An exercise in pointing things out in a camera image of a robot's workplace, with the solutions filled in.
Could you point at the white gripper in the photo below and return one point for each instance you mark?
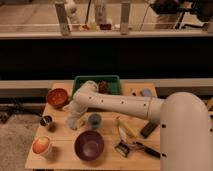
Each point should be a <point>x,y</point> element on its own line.
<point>75,107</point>

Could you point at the black handled knife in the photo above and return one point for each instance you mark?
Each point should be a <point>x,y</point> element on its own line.
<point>147,149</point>

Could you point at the banana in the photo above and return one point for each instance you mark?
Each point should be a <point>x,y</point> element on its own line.
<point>124,130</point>

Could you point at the small blue-grey object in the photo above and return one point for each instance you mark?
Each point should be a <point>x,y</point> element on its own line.
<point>146,92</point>

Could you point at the small metal cup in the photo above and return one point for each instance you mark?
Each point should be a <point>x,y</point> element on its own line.
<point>47,122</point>

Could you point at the orange-red bowl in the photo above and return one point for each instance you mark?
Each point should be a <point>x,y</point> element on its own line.
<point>57,98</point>

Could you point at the blue cup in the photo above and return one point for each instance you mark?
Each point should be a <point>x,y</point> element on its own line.
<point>94,120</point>

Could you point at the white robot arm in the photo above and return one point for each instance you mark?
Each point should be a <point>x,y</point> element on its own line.
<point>186,131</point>

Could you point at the green tray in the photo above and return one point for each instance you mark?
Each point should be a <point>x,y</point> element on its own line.
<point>112,80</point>

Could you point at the wooden table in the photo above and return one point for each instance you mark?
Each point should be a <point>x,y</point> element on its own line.
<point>65,159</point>

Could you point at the brown item in tray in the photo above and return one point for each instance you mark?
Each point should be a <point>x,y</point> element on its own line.
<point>103,87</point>

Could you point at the purple bowl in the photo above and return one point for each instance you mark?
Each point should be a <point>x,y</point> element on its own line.
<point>89,145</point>

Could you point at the black rectangular block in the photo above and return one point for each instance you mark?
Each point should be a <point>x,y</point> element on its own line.
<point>148,129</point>

